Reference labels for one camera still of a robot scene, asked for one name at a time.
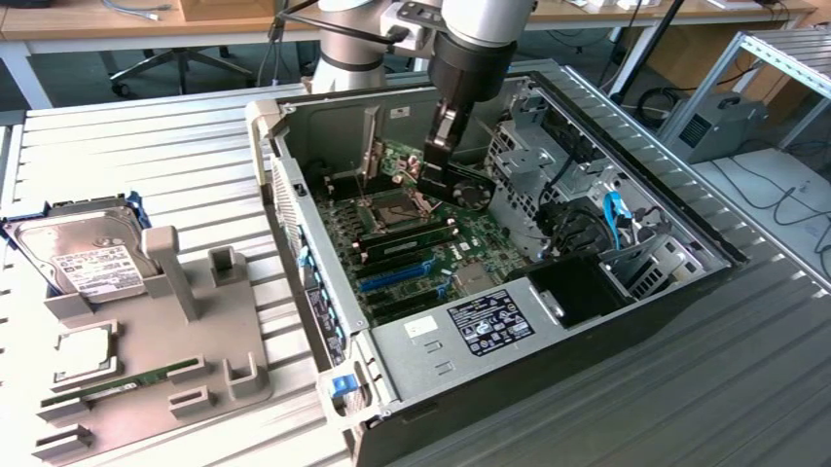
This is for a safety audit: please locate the green gpu with black fan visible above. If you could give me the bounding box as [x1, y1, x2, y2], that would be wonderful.
[360, 103, 497, 212]

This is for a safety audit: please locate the grey metal drive cage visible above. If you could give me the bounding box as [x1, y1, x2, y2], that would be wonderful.
[484, 81, 572, 247]

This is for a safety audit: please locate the CPU socket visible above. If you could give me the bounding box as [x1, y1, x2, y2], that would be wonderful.
[363, 194, 427, 231]

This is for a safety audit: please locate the green motherboard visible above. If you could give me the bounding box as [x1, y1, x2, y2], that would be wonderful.
[311, 177, 544, 328]

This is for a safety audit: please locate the black installed RAM stick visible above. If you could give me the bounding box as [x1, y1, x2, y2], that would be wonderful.
[360, 228, 461, 264]
[356, 218, 456, 250]

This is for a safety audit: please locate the blue expansion slot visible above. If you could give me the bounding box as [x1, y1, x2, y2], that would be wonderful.
[359, 257, 437, 293]

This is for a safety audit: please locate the black stand pole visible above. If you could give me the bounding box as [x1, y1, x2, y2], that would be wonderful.
[608, 0, 691, 104]

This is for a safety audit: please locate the grey power supply with label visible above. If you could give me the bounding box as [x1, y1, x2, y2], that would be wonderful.
[367, 285, 567, 406]

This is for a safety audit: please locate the grey control box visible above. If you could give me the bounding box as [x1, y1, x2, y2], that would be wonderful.
[673, 90, 768, 165]

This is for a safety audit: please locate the grey disk bay tray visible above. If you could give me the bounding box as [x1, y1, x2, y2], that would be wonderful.
[600, 236, 707, 301]

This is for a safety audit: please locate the brown cardboard box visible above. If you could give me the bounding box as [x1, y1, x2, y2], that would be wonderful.
[176, 0, 279, 23]

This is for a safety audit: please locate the black office chair base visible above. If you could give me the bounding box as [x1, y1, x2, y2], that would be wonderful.
[108, 46, 256, 97]

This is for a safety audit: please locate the blue case latch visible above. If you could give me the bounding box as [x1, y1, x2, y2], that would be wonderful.
[328, 373, 356, 401]

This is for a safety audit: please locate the open black PC case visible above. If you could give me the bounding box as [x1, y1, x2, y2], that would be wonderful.
[244, 71, 749, 467]

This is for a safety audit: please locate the grey parts rack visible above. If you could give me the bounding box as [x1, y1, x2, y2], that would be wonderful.
[29, 225, 276, 466]

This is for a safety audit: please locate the hard disk in blue carrier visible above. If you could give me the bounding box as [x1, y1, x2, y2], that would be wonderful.
[0, 192, 162, 305]

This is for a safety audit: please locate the wooden desk with white legs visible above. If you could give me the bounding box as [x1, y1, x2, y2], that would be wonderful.
[0, 0, 820, 111]

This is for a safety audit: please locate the green RAM stick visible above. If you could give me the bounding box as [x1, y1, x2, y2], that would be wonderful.
[38, 357, 197, 409]

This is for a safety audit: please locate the silver CPU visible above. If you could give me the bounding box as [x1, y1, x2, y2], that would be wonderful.
[53, 330, 117, 381]

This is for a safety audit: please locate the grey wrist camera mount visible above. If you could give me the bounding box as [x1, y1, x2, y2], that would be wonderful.
[377, 1, 445, 60]

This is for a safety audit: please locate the black wire bundle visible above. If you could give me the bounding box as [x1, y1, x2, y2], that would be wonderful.
[536, 198, 617, 257]

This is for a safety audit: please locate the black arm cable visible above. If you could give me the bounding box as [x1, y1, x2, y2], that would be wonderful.
[269, 0, 409, 46]

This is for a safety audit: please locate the blue SATA wire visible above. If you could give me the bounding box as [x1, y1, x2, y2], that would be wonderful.
[601, 191, 629, 255]

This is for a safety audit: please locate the aluminium profile frame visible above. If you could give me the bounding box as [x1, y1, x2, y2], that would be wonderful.
[656, 26, 831, 150]

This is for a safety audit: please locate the black cable on white table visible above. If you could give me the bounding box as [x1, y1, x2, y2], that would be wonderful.
[709, 158, 831, 247]

